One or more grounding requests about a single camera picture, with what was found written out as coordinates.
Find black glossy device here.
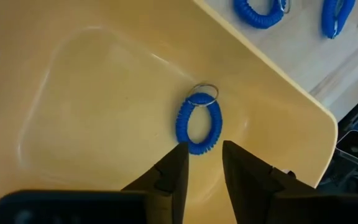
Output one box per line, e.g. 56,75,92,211
336,129,358,163

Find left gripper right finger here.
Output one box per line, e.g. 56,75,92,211
222,140,316,224

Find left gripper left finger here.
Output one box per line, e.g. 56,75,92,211
121,142,190,224

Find blue spring keychain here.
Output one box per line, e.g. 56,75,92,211
175,83,223,156
321,0,357,40
233,0,291,30

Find yellow plastic bin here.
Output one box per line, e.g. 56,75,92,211
0,0,338,224

